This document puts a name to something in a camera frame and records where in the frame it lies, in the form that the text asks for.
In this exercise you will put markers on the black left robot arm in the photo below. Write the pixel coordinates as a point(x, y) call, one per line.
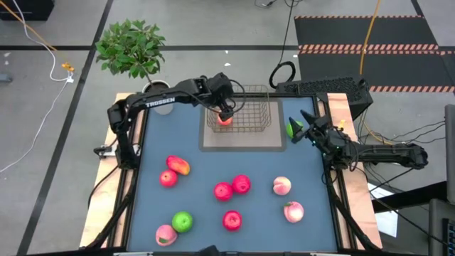
point(160, 101)

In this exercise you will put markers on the black box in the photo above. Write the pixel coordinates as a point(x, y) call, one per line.
point(25, 9)

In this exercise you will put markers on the pink peach with green leaf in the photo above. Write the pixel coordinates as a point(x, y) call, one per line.
point(294, 212)
point(166, 235)

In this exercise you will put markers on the yellow connector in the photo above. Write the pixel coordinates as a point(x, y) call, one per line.
point(342, 124)

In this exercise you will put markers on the white power plug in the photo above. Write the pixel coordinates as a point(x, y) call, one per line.
point(70, 79)

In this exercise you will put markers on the small black white device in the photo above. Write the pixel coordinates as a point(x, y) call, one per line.
point(106, 151)

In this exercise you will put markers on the black striped-edge floor mat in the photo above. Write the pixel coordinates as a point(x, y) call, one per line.
point(330, 67)
point(337, 32)

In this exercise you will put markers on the green apple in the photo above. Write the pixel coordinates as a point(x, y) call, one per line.
point(182, 222)
point(289, 131)

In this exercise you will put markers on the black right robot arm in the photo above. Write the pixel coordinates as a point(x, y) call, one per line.
point(391, 153)

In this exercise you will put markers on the white plant pot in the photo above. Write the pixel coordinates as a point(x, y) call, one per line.
point(164, 109)

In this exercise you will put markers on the red yellow mango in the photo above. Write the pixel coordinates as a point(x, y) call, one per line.
point(177, 165)

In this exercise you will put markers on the black table frame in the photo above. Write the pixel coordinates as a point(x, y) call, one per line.
point(302, 96)

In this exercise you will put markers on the orange red round fruit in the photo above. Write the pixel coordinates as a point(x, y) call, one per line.
point(224, 123)

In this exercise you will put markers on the green leafy small tree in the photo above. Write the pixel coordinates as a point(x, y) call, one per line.
point(129, 48)

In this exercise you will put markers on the wooden table side board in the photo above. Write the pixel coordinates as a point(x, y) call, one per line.
point(369, 220)
point(103, 199)

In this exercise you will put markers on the white paper sheet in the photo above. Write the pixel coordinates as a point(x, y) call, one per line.
point(387, 224)

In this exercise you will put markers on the grey brown place mat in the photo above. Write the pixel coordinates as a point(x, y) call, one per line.
point(245, 142)

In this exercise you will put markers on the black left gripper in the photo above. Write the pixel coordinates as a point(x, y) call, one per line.
point(220, 87)

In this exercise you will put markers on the red apple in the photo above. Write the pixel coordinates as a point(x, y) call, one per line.
point(241, 184)
point(223, 192)
point(232, 220)
point(168, 178)

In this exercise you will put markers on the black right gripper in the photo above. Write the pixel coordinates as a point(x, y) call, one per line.
point(325, 137)

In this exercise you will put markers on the grey monitor edge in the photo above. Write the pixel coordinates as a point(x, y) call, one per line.
point(450, 153)

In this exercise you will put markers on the black diagonal frame strut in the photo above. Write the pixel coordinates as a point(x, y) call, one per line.
point(346, 213)
point(105, 220)

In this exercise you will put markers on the black desk bar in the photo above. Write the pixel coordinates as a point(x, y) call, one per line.
point(409, 197)

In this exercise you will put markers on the black table-level camera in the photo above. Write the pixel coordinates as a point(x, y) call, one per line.
point(209, 250)

